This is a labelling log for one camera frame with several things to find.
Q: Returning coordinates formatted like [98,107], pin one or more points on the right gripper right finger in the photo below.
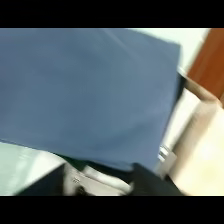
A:
[151,183]

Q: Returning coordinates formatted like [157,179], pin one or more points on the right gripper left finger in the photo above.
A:
[45,185]

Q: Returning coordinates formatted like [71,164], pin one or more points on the navy blue garment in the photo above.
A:
[86,93]

